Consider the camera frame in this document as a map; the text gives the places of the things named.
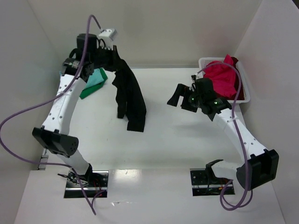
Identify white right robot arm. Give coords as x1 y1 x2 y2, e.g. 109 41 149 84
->
167 78 279 190

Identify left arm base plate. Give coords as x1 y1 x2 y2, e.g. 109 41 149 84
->
57 171 109 198

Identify crumpled pink t shirt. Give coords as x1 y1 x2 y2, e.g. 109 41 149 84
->
204 61 237 99

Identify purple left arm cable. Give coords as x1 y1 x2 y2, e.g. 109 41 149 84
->
0 14 103 216

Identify folded light blue t shirt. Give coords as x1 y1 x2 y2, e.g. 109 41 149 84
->
84 68 107 90

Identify dark red t shirt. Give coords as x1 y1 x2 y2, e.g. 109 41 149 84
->
216 57 246 101

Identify folded green t shirt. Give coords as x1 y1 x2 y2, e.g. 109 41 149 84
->
79 77 108 99

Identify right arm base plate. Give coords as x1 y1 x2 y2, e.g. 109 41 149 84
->
190 168 229 196

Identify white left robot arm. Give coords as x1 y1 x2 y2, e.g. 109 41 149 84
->
32 29 116 182

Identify white plastic basket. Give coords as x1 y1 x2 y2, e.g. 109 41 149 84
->
198 57 250 104

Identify black t shirt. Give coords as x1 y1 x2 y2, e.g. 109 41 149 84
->
104 59 147 132

